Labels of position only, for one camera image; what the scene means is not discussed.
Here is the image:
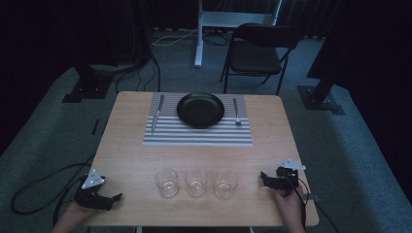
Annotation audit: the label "clear drinking glass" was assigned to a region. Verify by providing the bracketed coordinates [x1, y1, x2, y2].
[214, 170, 239, 200]
[154, 167, 180, 198]
[185, 168, 209, 198]

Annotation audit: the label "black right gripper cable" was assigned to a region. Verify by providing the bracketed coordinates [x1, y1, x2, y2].
[281, 170, 342, 233]

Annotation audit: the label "white floor cable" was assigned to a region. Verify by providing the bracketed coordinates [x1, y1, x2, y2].
[151, 28, 199, 48]

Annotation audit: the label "grey striped placemat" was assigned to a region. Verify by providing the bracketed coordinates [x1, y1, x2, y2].
[142, 92, 254, 148]

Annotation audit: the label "silver table knife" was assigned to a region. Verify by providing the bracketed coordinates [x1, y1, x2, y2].
[151, 93, 166, 136]

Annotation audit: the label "white metal desk frame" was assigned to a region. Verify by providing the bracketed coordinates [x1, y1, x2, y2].
[193, 0, 284, 69]

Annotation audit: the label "black folding chair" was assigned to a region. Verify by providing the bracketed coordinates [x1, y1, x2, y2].
[220, 22, 301, 97]

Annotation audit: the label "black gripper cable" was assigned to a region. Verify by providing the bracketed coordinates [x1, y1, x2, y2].
[10, 154, 97, 227]
[281, 170, 342, 233]

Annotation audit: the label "black plate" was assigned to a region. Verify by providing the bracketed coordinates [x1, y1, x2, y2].
[176, 92, 225, 129]

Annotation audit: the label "person's right hand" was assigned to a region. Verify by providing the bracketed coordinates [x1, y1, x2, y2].
[271, 184, 306, 225]

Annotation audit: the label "black floor cables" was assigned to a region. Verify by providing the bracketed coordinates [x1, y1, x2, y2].
[114, 53, 162, 95]

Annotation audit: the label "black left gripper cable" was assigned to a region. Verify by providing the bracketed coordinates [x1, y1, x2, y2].
[10, 154, 97, 227]

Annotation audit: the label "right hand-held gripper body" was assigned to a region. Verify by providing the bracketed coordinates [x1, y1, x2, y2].
[272, 157, 307, 197]

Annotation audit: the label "silver fork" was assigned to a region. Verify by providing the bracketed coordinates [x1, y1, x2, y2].
[232, 97, 243, 127]

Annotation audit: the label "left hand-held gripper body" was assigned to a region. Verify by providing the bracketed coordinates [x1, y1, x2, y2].
[74, 168, 111, 211]

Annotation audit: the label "black stand with base plate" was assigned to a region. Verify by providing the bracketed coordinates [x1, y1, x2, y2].
[296, 32, 346, 117]
[61, 63, 115, 104]

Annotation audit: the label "person's left hand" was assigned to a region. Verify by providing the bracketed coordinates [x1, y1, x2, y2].
[63, 199, 100, 225]

